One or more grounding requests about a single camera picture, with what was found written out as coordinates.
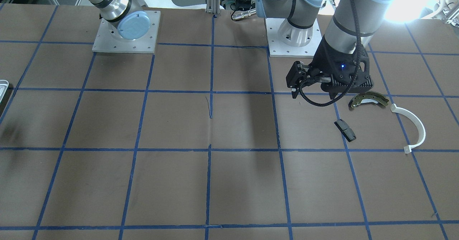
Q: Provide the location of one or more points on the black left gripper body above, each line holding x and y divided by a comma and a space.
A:
325, 59

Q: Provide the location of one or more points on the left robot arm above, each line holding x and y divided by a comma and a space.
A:
353, 24

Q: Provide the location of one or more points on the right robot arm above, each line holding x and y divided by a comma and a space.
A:
127, 16

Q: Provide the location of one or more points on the metal tray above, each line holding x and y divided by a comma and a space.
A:
4, 85

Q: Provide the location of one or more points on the olive brake shoe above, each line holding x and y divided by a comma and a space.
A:
368, 97

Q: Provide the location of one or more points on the black brake pad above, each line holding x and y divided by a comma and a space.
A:
345, 130

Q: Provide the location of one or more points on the white curved plastic part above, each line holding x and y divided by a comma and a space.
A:
416, 121

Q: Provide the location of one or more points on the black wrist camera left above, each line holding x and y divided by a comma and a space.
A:
294, 77

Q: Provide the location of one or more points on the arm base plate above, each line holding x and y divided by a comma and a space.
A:
286, 40
108, 39

